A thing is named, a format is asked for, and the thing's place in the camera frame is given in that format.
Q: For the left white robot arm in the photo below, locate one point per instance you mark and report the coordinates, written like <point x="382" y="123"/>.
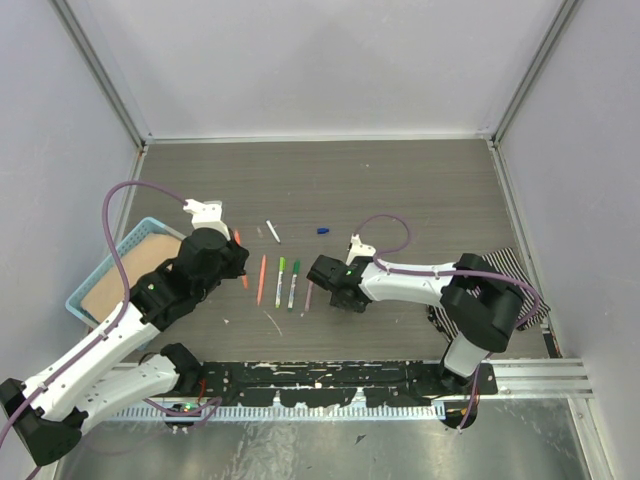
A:
<point x="50" y="412"/>

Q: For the white marker lime end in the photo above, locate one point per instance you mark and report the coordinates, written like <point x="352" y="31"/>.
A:
<point x="279" y="284"/>

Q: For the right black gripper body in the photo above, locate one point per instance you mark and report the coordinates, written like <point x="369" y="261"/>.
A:
<point x="358" y="306"/>

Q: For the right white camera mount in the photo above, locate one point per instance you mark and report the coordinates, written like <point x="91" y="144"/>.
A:
<point x="358" y="249"/>

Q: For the light blue plastic basket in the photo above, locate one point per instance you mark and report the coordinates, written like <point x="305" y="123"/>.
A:
<point x="143" y="229"/>

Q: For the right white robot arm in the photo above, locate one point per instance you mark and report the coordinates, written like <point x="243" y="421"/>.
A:
<point x="484" y="304"/>

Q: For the orange slim pen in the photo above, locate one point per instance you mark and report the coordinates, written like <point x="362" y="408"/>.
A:
<point x="261" y="280"/>

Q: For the orange white marker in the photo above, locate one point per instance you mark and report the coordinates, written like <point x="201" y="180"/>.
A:
<point x="244" y="279"/>

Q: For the white marker green end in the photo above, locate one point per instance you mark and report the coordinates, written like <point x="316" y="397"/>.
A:
<point x="293" y="284"/>

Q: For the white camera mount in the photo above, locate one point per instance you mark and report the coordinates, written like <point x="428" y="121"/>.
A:
<point x="207" y="215"/>
<point x="358" y="249"/>

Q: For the white marker blue end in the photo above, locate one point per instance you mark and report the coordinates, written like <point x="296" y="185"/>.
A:
<point x="273" y="231"/>

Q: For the pink highlighter pen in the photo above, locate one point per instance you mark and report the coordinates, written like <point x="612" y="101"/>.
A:
<point x="308" y="297"/>

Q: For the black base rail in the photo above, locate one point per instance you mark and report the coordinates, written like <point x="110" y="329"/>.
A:
<point x="321" y="384"/>

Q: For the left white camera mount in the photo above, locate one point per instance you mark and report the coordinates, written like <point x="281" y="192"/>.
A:
<point x="207" y="215"/>

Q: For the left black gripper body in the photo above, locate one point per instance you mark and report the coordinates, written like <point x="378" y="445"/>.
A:
<point x="231" y="268"/>

